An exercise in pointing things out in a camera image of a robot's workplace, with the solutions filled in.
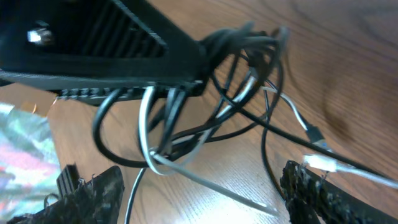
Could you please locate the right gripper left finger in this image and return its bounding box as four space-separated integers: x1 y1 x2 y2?
6 166 124 224

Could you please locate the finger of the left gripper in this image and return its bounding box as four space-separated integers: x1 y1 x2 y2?
1 0 206 90
56 80 205 106

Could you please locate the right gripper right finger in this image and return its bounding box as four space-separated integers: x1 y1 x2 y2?
280 161 397 224

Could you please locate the white USB cable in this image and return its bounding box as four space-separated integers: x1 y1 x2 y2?
124 74 398 224

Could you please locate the black USB cable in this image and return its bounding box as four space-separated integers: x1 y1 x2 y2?
91 21 383 200

